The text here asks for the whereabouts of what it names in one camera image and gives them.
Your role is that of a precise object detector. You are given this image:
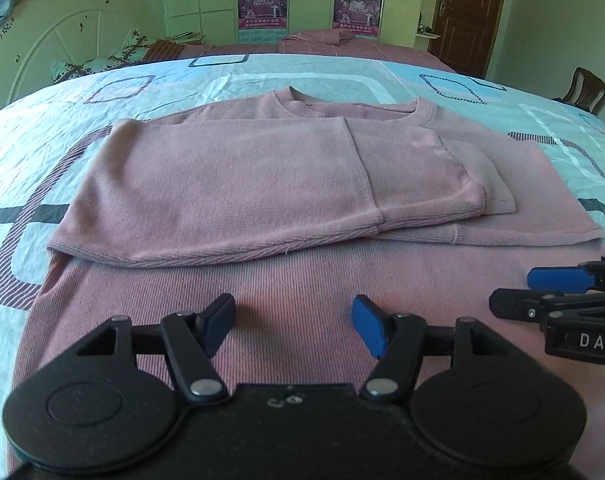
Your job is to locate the pink sweatshirt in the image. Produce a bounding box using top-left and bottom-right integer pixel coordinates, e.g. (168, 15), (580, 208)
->
(2, 88), (605, 479)

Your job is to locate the dark wooden chair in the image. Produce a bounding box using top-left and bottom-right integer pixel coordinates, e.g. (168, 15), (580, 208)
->
(555, 67), (605, 116)

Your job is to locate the blue patterned bed sheet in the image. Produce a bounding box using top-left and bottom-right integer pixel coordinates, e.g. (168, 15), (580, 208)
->
(0, 54), (605, 479)

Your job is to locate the brown wooden door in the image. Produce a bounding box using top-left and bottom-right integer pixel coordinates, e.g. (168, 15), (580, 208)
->
(428, 0), (504, 78)

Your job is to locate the orange striped pillow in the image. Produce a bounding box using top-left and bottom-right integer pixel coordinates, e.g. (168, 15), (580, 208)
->
(140, 39), (209, 64)

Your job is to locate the folded pink cloth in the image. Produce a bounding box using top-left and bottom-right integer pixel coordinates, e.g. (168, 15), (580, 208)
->
(281, 29), (355, 47)

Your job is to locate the corner shelf unit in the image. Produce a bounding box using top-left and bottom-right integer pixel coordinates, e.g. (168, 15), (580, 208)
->
(414, 0), (439, 51)

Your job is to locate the lower right poster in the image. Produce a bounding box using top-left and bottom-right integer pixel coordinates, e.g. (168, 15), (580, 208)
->
(331, 0), (383, 38)

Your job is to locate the poster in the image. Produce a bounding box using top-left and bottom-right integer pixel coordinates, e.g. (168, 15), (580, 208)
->
(331, 0), (383, 38)
(237, 0), (288, 44)

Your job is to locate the white round headboard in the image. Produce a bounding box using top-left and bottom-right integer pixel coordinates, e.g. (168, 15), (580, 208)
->
(0, 0), (160, 110)

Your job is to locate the lower left poster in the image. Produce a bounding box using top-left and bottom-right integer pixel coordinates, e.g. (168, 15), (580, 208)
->
(237, 0), (288, 44)

